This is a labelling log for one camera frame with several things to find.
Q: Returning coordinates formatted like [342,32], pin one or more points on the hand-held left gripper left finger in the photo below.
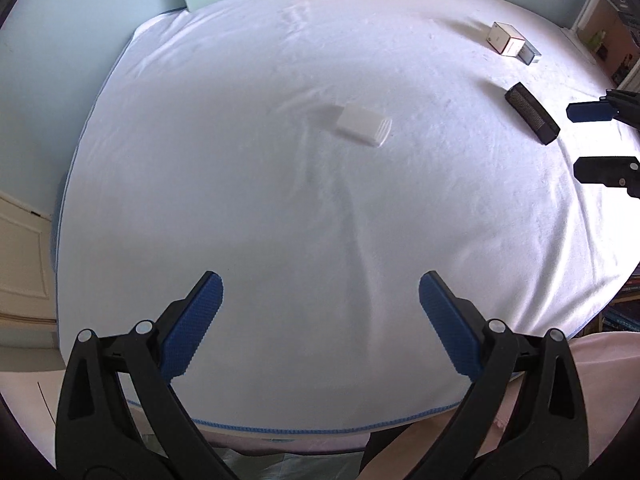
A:
[192,325]

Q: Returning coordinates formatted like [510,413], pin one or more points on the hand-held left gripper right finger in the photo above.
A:
[450,325]

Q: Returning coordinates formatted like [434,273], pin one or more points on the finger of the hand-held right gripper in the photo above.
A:
[607,170]
[590,111]

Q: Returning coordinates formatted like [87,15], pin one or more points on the black box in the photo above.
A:
[531,112]

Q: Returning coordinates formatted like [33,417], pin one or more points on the grey blue box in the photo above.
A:
[531,54]

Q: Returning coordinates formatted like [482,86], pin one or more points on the cluttered shelf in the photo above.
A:
[615,25]

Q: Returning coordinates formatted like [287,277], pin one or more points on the white box with red side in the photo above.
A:
[502,37]

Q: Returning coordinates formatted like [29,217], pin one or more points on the row of books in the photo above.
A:
[625,310]

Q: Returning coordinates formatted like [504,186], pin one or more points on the cream door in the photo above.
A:
[22,270]

